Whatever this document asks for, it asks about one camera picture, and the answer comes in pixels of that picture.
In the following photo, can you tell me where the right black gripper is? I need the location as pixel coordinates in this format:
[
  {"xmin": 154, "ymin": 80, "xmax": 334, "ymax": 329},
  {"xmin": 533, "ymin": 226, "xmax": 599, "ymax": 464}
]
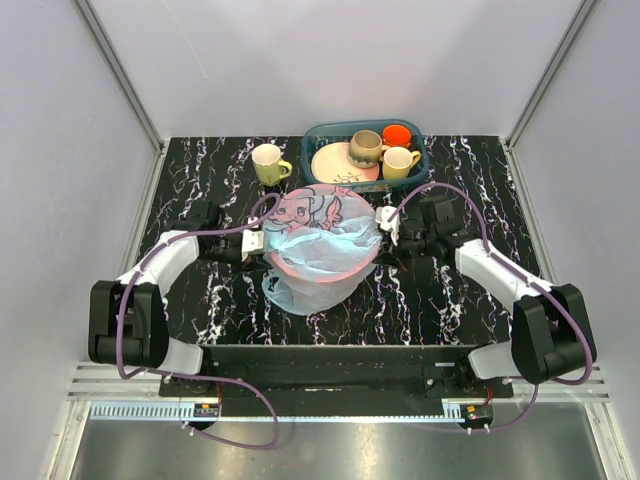
[{"xmin": 373, "ymin": 222, "xmax": 436, "ymax": 272}]

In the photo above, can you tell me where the light blue plastic trash bag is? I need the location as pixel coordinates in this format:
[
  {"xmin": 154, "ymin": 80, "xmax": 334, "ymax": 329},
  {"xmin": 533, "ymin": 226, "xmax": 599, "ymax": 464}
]
[{"xmin": 262, "ymin": 184, "xmax": 382, "ymax": 316}]

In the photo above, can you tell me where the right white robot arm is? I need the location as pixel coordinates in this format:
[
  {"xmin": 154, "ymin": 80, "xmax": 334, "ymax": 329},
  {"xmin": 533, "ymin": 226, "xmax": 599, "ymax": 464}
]
[{"xmin": 375, "ymin": 196, "xmax": 597, "ymax": 397}]

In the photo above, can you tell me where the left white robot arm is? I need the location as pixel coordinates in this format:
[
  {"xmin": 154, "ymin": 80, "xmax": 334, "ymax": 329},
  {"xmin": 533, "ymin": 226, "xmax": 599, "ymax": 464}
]
[{"xmin": 88, "ymin": 193, "xmax": 281, "ymax": 396}]

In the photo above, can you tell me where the yellow mug in tub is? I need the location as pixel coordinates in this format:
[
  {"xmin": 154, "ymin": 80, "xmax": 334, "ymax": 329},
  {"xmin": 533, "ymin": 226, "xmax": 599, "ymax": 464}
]
[{"xmin": 382, "ymin": 147, "xmax": 422, "ymax": 180}]

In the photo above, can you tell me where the yellow-green ceramic mug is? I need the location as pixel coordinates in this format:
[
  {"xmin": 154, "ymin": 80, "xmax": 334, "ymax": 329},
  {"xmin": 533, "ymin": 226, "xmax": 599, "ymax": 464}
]
[{"xmin": 251, "ymin": 143, "xmax": 293, "ymax": 187}]

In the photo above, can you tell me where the beige brown ceramic cup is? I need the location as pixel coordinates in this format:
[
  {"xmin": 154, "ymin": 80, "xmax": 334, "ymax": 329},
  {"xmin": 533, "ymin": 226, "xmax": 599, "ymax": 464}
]
[{"xmin": 348, "ymin": 130, "xmax": 388, "ymax": 168}]

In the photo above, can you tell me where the cream floral plate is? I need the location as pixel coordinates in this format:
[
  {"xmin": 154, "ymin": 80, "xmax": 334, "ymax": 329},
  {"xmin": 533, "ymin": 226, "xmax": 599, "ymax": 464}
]
[{"xmin": 311, "ymin": 142, "xmax": 380, "ymax": 184}]

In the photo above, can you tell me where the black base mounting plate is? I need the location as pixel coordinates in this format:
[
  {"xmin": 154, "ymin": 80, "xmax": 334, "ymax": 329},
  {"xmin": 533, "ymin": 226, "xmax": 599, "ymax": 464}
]
[{"xmin": 158, "ymin": 343, "xmax": 515, "ymax": 419}]

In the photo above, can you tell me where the orange plastic cup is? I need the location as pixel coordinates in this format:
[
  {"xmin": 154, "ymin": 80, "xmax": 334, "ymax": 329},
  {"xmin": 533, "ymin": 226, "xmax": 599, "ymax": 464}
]
[{"xmin": 381, "ymin": 124, "xmax": 412, "ymax": 148}]

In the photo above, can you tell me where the teal plastic dish tub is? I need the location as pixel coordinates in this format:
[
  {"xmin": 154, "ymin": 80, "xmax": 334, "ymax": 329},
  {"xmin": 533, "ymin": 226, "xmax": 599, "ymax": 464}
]
[{"xmin": 300, "ymin": 119, "xmax": 430, "ymax": 193}]

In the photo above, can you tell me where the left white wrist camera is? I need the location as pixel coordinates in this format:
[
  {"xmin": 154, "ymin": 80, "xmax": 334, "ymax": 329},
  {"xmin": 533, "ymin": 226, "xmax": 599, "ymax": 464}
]
[{"xmin": 241, "ymin": 217, "xmax": 265, "ymax": 262}]

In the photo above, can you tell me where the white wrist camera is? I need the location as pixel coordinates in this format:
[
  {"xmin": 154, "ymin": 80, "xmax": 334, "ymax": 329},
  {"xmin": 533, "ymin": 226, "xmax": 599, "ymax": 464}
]
[
  {"xmin": 241, "ymin": 217, "xmax": 265, "ymax": 262},
  {"xmin": 375, "ymin": 206, "xmax": 400, "ymax": 246}
]

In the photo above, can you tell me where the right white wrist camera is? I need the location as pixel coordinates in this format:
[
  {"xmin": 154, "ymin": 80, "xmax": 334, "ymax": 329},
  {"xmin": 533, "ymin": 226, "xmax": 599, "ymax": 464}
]
[{"xmin": 375, "ymin": 206, "xmax": 400, "ymax": 246}]

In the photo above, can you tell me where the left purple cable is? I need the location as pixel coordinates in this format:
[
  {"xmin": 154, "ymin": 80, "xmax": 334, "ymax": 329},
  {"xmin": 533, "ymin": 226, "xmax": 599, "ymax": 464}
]
[{"xmin": 113, "ymin": 193, "xmax": 284, "ymax": 449}]

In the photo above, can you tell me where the aluminium front rail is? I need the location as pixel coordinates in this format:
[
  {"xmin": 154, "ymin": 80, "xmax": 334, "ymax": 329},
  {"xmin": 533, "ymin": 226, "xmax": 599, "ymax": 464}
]
[{"xmin": 67, "ymin": 362, "xmax": 609, "ymax": 424}]

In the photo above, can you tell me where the left aluminium frame post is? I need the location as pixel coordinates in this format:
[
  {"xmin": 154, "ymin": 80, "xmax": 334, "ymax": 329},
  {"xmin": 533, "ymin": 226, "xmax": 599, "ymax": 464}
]
[{"xmin": 71, "ymin": 0, "xmax": 164, "ymax": 152}]

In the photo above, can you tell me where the aluminium frame post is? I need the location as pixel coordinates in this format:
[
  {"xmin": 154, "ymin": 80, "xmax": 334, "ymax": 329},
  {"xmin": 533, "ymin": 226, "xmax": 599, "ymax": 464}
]
[
  {"xmin": 505, "ymin": 0, "xmax": 600, "ymax": 148},
  {"xmin": 71, "ymin": 0, "xmax": 164, "ymax": 152}
]

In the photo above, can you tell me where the right aluminium frame post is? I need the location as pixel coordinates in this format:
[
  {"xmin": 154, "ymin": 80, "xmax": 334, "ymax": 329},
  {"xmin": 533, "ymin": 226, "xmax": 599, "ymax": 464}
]
[{"xmin": 505, "ymin": 0, "xmax": 600, "ymax": 148}]

